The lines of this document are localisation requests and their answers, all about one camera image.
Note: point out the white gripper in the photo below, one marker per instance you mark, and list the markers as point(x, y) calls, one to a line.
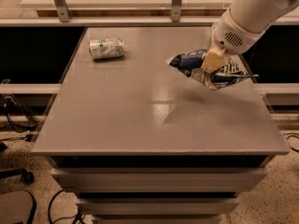
point(230, 38)

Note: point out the blue chip bag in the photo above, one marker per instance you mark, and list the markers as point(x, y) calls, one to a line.
point(189, 64)

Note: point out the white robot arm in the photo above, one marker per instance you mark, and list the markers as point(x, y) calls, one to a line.
point(241, 26)

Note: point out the crushed 7up can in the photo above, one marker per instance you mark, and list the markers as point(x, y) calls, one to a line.
point(104, 48)

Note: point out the grey drawer cabinet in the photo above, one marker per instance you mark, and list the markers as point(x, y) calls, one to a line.
point(137, 142)

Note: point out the black office chair base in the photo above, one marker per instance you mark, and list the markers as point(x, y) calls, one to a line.
point(17, 206)

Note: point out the middle metal bracket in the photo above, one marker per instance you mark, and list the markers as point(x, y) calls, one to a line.
point(175, 10)

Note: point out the metal bracket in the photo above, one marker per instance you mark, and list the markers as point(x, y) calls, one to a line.
point(175, 10)
point(62, 10)

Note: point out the left metal bracket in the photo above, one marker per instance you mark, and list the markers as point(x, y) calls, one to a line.
point(62, 10)

